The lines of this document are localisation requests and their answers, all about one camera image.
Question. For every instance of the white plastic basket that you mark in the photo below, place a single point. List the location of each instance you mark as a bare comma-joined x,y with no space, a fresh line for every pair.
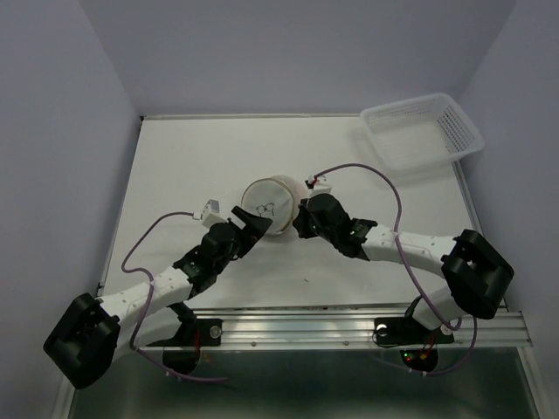
420,133

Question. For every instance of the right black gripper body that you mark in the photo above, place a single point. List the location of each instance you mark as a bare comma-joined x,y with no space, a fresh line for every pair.
323,233

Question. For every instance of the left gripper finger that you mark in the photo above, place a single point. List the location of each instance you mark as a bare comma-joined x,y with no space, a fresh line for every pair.
255,227
242,215

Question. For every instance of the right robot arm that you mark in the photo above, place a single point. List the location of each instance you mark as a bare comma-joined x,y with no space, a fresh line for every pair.
476,275

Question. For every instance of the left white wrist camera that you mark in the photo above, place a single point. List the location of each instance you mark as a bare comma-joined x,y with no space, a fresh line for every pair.
213,211

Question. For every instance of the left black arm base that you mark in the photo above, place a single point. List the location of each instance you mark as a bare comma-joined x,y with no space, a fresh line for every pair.
193,331

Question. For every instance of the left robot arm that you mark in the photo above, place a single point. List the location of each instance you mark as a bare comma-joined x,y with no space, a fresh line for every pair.
84,341

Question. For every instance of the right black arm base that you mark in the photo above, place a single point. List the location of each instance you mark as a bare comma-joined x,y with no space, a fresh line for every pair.
405,331

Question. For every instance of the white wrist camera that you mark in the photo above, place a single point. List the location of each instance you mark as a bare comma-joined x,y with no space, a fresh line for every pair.
213,211
317,185

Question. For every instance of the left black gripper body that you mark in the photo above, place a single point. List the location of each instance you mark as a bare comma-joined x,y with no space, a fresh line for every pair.
238,247

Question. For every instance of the aluminium mounting rail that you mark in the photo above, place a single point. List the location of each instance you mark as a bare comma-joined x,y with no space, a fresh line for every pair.
347,329

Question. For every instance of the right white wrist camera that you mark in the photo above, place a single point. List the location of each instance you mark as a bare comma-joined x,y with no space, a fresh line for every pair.
317,185

